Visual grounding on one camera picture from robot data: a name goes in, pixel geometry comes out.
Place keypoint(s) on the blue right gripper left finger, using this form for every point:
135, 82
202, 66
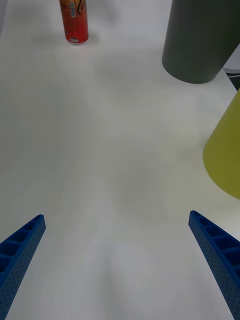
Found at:
17, 255

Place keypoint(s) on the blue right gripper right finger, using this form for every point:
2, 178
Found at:
220, 252

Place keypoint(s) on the red drink can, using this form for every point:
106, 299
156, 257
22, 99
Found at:
76, 22

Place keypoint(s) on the yellow-green waste bin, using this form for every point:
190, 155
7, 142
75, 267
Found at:
225, 155

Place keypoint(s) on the grey waste bin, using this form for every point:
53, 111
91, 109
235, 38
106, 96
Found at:
200, 42

